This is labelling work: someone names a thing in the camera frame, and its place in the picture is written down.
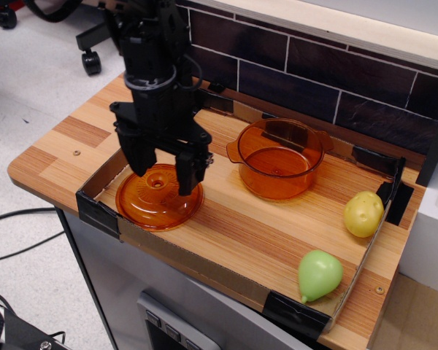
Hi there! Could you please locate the black floor cable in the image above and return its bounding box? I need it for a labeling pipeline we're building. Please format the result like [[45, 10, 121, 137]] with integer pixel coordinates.
[[0, 206, 66, 265]]

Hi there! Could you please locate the yellow plastic potato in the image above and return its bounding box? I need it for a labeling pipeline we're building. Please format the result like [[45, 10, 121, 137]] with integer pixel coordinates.
[[343, 191, 384, 238]]

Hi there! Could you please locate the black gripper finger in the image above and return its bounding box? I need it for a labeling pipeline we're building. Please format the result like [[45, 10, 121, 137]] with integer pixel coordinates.
[[118, 133, 157, 176], [175, 152, 207, 196]]

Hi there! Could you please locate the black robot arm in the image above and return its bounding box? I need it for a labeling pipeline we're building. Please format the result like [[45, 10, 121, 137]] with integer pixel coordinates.
[[76, 1, 212, 196]]

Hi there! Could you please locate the dark brick backsplash panel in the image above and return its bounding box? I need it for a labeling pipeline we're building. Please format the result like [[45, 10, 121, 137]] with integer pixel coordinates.
[[174, 0, 438, 187]]

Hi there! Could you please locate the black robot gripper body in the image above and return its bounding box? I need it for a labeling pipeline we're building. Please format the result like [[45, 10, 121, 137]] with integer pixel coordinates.
[[109, 74, 215, 168]]

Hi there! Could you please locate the cardboard fence with black tape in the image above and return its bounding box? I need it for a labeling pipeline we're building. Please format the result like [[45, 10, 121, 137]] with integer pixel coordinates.
[[77, 103, 424, 343]]

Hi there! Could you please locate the grey toy oven front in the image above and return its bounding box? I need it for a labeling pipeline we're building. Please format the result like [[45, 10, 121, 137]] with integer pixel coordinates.
[[137, 292, 221, 350]]

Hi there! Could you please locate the orange transparent pot lid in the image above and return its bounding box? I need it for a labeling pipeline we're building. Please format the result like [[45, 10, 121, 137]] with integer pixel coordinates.
[[115, 164, 204, 231]]

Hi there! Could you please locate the orange transparent plastic pot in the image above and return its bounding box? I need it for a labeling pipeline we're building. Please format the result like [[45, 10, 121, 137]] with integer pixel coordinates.
[[226, 118, 334, 201]]

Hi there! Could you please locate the black chair base with casters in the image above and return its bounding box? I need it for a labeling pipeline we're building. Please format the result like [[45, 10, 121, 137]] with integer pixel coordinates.
[[0, 1, 111, 77]]

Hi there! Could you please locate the green plastic pear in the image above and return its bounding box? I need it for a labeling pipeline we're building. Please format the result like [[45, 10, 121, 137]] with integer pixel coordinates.
[[298, 250, 343, 304]]

